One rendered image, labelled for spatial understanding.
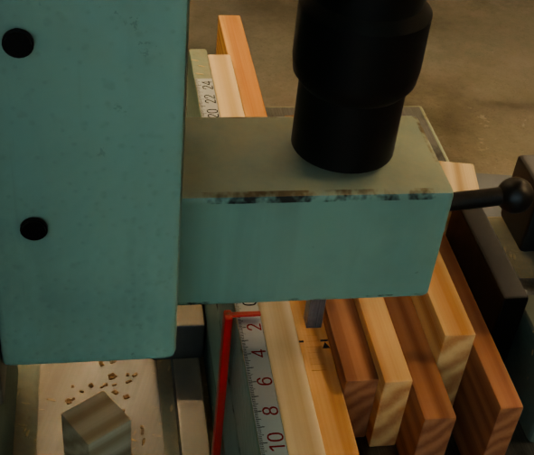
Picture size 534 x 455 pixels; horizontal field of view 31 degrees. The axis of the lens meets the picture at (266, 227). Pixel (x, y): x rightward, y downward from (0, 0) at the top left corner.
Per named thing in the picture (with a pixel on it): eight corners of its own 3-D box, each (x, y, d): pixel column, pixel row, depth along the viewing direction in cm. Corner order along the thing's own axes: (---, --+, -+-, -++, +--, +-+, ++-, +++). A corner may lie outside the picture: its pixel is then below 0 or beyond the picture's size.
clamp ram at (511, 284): (583, 400, 58) (632, 293, 52) (467, 407, 57) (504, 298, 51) (530, 298, 65) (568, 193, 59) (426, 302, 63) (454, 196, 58)
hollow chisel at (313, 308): (321, 328, 54) (332, 263, 51) (305, 329, 54) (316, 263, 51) (318, 317, 55) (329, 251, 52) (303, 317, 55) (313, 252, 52)
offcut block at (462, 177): (468, 241, 70) (482, 196, 67) (425, 237, 70) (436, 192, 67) (461, 208, 73) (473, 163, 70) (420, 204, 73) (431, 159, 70)
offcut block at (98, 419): (89, 484, 62) (88, 444, 60) (63, 452, 64) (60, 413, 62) (132, 459, 64) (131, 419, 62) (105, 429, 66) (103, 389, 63)
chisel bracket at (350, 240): (424, 319, 51) (458, 192, 45) (160, 330, 48) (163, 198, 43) (389, 230, 56) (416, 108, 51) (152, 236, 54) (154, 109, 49)
